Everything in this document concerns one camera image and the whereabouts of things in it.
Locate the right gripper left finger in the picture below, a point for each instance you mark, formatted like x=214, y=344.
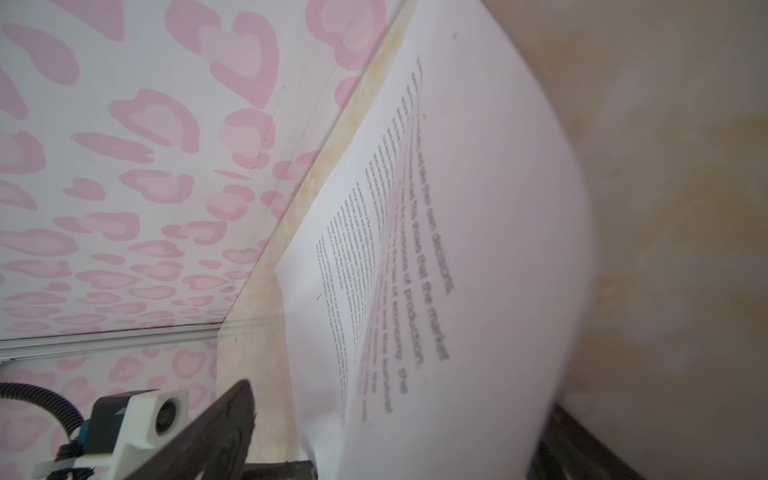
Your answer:
x=215, y=446

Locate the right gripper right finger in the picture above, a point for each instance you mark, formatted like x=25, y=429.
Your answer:
x=567, y=450

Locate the text sheet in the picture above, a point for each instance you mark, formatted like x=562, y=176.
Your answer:
x=433, y=291

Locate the left corner aluminium post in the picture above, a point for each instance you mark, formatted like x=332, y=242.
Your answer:
x=81, y=344

